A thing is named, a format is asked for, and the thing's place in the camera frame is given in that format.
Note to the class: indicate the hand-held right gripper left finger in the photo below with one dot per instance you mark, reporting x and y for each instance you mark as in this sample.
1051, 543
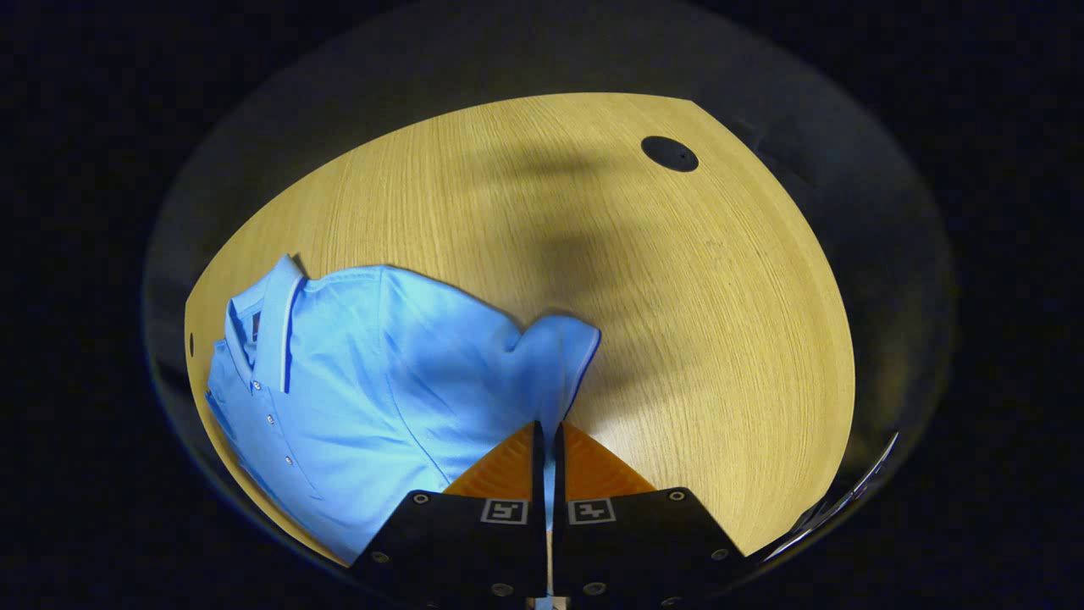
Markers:
474, 551

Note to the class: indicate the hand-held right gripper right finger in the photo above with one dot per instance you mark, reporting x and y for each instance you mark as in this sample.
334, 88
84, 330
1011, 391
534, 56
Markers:
627, 551

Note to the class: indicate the light blue T-shirt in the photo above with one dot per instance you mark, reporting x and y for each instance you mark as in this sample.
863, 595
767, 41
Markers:
381, 381

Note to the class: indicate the shiny metal bar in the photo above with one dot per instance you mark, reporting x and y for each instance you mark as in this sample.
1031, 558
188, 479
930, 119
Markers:
847, 501

